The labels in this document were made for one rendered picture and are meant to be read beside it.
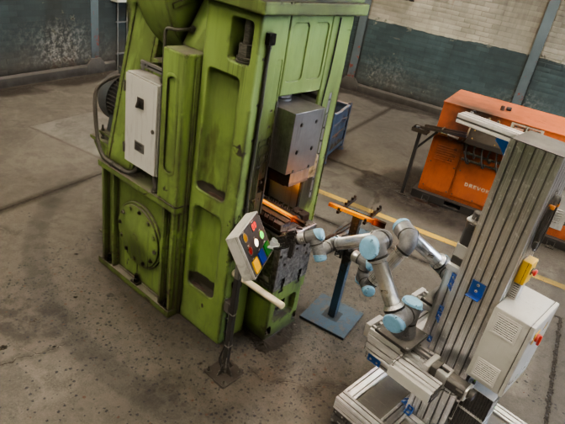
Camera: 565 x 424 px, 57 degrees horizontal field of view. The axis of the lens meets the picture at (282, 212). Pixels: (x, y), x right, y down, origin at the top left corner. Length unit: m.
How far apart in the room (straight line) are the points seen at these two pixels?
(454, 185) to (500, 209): 4.01
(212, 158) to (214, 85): 0.47
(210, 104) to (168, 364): 1.77
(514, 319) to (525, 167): 0.75
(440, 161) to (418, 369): 4.01
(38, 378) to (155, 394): 0.74
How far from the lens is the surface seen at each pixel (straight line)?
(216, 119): 3.28
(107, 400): 3.57
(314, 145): 3.36
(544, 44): 10.35
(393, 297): 2.80
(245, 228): 2.92
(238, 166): 3.12
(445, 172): 6.69
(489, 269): 2.81
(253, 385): 3.67
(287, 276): 3.72
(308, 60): 3.29
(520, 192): 2.64
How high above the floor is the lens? 2.69
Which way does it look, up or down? 28 degrees down
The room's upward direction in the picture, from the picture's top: 10 degrees clockwise
